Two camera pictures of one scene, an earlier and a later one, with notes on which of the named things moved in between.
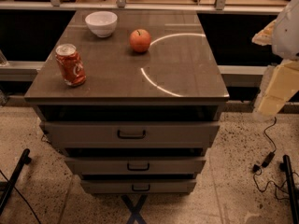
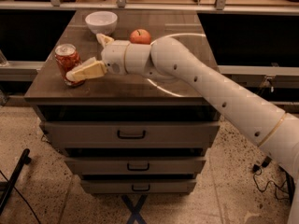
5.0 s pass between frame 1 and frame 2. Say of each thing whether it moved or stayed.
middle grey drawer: stayed
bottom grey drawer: stayed
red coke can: stayed
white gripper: moved
